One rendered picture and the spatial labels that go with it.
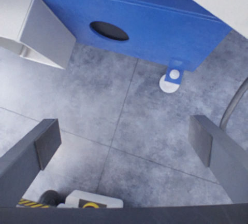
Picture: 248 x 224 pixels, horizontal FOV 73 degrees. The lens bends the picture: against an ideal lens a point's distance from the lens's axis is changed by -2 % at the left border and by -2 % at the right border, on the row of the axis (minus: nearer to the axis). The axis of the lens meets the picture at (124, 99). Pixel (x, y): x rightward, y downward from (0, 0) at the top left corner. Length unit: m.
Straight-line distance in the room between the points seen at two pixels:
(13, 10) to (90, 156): 0.73
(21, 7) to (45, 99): 0.60
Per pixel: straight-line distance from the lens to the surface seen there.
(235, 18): 0.20
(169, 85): 0.92
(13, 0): 0.67
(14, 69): 1.27
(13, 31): 0.61
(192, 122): 0.16
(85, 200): 0.92
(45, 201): 0.99
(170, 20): 0.49
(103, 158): 0.98
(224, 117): 0.68
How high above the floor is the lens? 0.93
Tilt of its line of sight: 80 degrees down
